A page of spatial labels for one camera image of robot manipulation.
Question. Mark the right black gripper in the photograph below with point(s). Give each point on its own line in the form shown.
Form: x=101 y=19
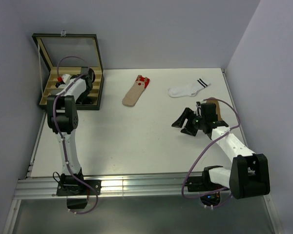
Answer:
x=186 y=114

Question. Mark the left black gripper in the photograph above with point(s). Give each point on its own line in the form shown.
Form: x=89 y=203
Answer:
x=81 y=98

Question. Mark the beige reindeer sock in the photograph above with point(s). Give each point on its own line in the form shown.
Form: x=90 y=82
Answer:
x=135 y=91

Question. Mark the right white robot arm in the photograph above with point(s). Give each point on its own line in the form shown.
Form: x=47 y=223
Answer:
x=249 y=172

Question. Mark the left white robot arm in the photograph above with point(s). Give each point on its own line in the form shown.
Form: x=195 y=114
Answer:
x=62 y=118

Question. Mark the brown sock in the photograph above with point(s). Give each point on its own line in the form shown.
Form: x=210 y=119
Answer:
x=217 y=108

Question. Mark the black white rolled sock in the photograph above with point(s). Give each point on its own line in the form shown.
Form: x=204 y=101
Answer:
x=60 y=85

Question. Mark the white striped sock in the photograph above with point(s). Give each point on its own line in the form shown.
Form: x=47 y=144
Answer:
x=189 y=90

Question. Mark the grey rolled sock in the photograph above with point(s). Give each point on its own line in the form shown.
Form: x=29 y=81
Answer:
x=56 y=92

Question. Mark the black compartment storage box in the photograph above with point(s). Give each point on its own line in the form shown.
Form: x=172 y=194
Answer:
x=66 y=54

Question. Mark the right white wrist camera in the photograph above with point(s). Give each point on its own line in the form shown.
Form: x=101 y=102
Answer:
x=198 y=106

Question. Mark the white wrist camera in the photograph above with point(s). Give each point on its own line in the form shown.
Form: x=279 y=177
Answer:
x=198 y=106
x=64 y=79

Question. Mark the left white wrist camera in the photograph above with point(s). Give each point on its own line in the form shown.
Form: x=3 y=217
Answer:
x=64 y=79

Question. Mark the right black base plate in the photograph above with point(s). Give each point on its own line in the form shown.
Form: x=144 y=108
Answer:
x=201 y=184

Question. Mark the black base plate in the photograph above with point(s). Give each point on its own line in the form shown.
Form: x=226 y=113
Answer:
x=77 y=193
x=201 y=184

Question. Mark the aluminium mounting rail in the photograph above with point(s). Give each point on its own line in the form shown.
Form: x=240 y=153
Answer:
x=111 y=186

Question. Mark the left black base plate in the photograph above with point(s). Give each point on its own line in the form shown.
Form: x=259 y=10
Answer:
x=77 y=193

